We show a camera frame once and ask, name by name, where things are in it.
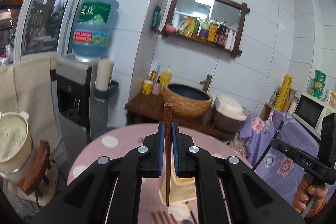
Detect black gold-banded chopstick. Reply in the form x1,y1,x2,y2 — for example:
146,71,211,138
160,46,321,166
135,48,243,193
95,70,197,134
186,202,198,224

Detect brown wooden chopstick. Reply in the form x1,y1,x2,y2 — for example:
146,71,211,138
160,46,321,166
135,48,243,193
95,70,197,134
151,212,158,224
164,103,173,207
157,210,178,224

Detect right hand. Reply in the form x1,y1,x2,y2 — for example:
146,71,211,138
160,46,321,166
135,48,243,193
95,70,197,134
292,175,327,214

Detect pink polka dot tablecloth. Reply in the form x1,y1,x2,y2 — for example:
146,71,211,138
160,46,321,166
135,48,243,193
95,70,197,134
67,123,251,223

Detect purple floral cloth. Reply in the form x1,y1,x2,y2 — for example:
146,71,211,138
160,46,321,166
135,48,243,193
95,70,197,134
239,110,335,203

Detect beige plastic utensil holder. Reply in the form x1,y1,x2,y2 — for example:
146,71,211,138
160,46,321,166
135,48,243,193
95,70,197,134
169,160,197,205

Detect white microwave oven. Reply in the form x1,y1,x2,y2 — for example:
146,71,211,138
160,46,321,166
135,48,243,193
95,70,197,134
292,93,335,140

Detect white rice cooker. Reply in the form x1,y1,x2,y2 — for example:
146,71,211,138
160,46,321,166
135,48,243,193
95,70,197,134
211,94,247,134

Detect dark wooden chair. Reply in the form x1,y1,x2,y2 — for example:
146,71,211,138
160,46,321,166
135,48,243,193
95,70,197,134
18,140,51,196

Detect grey water dispenser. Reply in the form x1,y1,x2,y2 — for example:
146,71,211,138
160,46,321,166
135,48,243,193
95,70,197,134
55,54,111,156

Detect yellow roll package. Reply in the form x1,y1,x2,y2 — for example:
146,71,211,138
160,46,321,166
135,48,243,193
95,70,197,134
274,74,293,111

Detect green stacked cups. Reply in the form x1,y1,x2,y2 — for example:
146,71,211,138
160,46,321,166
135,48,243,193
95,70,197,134
309,70,327,99

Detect wooden washstand counter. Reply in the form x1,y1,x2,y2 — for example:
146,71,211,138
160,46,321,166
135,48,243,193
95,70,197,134
125,93,235,139

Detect woven brown basin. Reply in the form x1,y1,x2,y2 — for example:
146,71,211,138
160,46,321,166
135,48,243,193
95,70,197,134
162,83,213,118

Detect cream pot with lid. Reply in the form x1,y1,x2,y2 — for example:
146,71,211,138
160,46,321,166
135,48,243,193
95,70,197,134
1,111,33,175

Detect yellow mug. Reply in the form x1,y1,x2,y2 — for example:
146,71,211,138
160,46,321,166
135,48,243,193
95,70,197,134
142,80,154,96

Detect bamboo faucet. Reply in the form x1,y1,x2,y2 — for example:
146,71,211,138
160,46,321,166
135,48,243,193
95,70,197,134
199,75,213,93

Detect paper cup stack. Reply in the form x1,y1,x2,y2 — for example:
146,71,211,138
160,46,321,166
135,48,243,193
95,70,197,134
95,59,114,92

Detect yellow soap bottle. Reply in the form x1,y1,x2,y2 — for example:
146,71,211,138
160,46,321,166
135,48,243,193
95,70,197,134
159,65,172,94

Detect beige fabric cover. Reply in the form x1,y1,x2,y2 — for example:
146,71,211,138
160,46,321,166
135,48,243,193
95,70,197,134
1,57,64,160

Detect blue water jug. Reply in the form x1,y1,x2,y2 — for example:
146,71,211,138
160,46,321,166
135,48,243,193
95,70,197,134
71,0,120,62

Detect dark wooden wall shelf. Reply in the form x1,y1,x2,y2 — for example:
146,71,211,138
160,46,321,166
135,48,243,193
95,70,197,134
162,0,250,58

